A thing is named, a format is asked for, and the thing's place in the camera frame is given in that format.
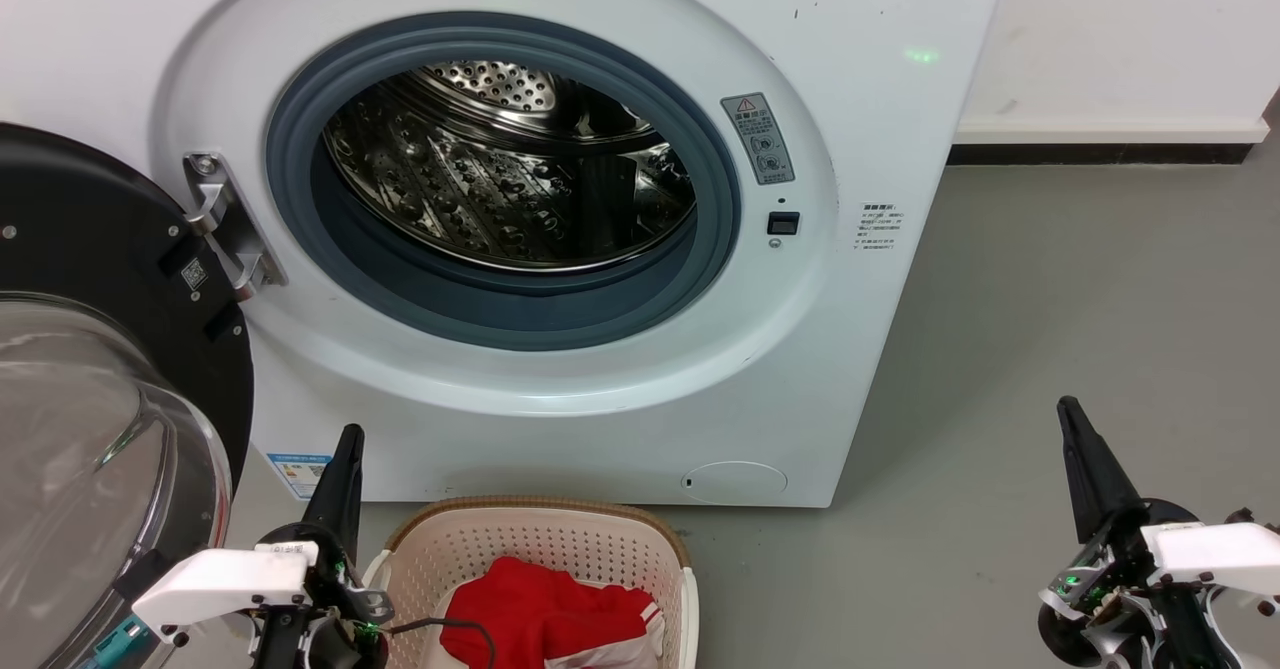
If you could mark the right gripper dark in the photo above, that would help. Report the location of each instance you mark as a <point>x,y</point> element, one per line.
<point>1120,629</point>

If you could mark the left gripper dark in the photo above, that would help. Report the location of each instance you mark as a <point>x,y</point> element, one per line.
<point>335,647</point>

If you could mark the red and white garment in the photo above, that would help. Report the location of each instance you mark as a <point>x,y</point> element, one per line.
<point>540,609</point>

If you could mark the cream perforated laundry basket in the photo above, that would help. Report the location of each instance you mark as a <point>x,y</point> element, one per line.
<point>520,539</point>

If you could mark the stainless steel washing machine drum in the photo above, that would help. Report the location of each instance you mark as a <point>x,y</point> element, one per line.
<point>480,189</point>

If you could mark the black round washer door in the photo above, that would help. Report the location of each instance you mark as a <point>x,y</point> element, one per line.
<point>90,209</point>

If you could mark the blue energy label sticker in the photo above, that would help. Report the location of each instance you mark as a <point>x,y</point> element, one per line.
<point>298,474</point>

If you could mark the grey rubber door seal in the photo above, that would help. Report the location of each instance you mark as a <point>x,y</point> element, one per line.
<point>500,319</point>

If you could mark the white front-load washing machine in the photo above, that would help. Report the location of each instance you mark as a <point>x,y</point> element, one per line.
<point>880,349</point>

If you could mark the QR code sticker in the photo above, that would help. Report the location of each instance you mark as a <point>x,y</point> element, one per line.
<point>194,274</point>

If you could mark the teal plastic connector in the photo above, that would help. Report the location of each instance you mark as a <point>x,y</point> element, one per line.
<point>120,644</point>

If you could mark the silver metal door hinge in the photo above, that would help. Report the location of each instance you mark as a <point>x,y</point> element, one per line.
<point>225,224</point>

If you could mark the black baseboard strip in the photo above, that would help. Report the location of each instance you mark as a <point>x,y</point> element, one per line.
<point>1100,154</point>

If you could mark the white text sticker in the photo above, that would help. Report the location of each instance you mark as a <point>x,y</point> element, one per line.
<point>880,226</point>

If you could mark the round white filter cover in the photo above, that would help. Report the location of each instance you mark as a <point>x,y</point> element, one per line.
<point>735,482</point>

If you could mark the black door latch socket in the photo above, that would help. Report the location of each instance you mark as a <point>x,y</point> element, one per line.
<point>784,223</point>

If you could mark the grey warning label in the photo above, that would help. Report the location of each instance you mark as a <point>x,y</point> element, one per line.
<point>758,139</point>

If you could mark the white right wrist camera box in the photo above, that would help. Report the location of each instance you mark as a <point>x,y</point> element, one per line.
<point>1220,553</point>

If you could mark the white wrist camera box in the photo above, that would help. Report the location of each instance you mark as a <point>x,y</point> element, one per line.
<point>1220,553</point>
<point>220,581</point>

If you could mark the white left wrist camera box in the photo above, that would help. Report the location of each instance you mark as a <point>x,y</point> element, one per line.
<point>220,581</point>

